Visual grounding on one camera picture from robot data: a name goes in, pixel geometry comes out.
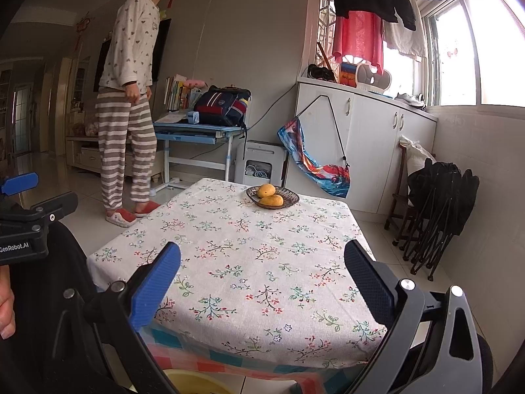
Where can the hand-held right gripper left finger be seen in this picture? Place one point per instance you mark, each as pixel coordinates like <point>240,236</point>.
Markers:
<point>156,283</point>

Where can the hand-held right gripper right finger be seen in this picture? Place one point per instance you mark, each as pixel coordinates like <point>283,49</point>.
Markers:
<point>369,283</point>

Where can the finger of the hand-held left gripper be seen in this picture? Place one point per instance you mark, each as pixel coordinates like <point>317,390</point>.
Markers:
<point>57,206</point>
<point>20,183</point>

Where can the person's left hand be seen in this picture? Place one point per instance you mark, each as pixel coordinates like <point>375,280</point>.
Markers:
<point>6,308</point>

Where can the cream television cabinet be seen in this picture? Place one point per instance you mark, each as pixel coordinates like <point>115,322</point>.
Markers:
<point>88,156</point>

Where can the red white slipper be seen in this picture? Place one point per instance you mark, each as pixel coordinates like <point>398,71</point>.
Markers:
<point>121,218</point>
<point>147,208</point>

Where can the wooden chair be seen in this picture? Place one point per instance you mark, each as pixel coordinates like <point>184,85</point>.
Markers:
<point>400,205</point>

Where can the chequered pastel cloth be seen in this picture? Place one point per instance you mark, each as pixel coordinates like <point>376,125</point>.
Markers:
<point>197,361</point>

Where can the table with floral tablecloth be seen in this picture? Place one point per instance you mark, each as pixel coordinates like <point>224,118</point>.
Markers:
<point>254,262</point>

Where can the black folding chairs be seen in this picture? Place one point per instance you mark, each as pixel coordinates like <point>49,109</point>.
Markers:
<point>439,205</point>

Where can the yellow mango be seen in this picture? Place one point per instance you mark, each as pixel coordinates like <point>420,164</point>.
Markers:
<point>265,191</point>
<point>271,201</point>

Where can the colourful printed bag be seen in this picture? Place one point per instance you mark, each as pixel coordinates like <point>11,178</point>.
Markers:
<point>311,164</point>

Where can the white cloth bag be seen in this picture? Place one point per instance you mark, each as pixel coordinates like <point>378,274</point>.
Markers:
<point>418,158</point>

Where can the paper sheets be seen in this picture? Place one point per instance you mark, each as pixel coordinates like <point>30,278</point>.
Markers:
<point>170,119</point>

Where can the white cabinet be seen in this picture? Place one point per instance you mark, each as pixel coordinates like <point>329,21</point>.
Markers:
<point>369,131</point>

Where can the blue study desk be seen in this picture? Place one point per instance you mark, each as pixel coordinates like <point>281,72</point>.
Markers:
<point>192,135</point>

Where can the white floor appliance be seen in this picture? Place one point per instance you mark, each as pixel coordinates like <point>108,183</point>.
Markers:
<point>260,160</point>

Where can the small blue box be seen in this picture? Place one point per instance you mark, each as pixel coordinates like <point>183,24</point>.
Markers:
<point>192,117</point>

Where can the row of books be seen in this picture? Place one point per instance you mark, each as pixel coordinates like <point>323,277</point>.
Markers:
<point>176,92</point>

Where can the pink pouch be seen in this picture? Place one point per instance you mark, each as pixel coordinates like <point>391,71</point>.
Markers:
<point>195,83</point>

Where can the dark blue striped backpack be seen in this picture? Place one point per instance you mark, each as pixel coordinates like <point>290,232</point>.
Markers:
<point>221,106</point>

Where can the white sneakers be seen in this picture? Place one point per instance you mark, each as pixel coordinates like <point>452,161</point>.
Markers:
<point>410,99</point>

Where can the white grey plastic seat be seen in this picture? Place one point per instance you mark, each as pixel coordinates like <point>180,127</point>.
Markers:
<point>373,76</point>

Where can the colourful box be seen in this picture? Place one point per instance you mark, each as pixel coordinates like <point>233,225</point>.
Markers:
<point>348,74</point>

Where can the black shoes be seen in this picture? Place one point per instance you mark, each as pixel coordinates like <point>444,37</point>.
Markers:
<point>320,73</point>

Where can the red hanging garment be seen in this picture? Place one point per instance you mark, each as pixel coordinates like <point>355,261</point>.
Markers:
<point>357,37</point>

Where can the white hanging garment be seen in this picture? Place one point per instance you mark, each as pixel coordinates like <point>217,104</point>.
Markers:
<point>404,39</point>

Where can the window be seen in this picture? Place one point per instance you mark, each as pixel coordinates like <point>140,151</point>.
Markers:
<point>492,49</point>

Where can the red wall ornament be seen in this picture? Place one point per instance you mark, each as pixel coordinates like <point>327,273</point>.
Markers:
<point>81,33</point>

